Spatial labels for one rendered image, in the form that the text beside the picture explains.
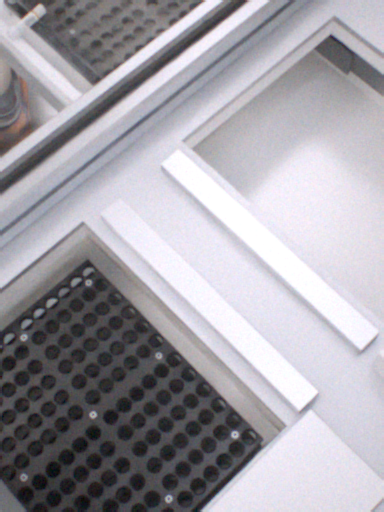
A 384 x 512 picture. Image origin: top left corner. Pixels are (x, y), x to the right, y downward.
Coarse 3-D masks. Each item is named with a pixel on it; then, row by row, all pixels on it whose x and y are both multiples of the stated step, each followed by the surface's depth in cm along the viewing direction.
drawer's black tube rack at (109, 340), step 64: (64, 320) 74; (128, 320) 70; (0, 384) 68; (64, 384) 68; (128, 384) 68; (192, 384) 68; (0, 448) 66; (64, 448) 66; (128, 448) 66; (192, 448) 66; (256, 448) 68
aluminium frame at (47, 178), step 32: (256, 0) 73; (288, 0) 75; (224, 32) 71; (256, 32) 75; (160, 64) 70; (192, 64) 70; (224, 64) 74; (128, 96) 69; (160, 96) 70; (96, 128) 68; (128, 128) 70; (32, 160) 66; (64, 160) 67; (96, 160) 70; (0, 192) 65; (32, 192) 66; (64, 192) 69; (0, 224) 66
